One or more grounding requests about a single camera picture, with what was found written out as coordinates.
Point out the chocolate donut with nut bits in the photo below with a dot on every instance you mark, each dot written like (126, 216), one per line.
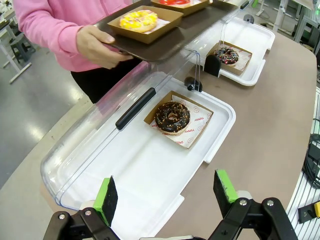
(172, 117)

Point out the clear display case lid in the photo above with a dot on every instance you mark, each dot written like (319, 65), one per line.
(230, 30)
(87, 140)

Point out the person's right forearm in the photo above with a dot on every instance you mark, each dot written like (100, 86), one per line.
(65, 42)

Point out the yellow sprinkled donut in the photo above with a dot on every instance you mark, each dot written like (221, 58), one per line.
(138, 21)

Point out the chocolate donut with coloured sprinkles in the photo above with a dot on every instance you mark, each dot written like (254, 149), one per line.
(227, 56)

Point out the person's right hand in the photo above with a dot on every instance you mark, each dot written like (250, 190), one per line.
(95, 47)

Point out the white display case base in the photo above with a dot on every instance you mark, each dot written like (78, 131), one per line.
(260, 47)
(150, 170)

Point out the cardboard tray under sprinkle donut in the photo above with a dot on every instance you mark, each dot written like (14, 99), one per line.
(243, 53)

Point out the cardboard tray under nut donut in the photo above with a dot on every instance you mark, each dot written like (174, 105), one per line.
(150, 120)

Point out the red glazed donut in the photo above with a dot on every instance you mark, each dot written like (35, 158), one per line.
(175, 2)

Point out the person in pink hoodie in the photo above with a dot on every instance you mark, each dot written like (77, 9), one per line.
(45, 22)

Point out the black lid hinge knob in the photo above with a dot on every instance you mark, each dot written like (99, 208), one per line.
(248, 19)
(191, 83)
(212, 65)

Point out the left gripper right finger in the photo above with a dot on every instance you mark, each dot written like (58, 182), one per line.
(223, 190)

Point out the white desk leg frame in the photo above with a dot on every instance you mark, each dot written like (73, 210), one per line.
(15, 67)

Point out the yellow and black connector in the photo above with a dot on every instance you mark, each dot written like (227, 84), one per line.
(311, 211)

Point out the dark brown serving tray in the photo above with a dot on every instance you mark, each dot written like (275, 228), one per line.
(160, 47)

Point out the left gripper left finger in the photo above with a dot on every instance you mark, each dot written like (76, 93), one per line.
(107, 197)

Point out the grey step stool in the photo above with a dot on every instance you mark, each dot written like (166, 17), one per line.
(22, 51)

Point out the cardboard tray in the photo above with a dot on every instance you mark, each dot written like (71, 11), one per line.
(147, 37)
(150, 120)
(243, 53)
(190, 10)

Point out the white printed paper liner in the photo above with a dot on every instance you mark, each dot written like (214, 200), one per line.
(160, 25)
(197, 120)
(243, 63)

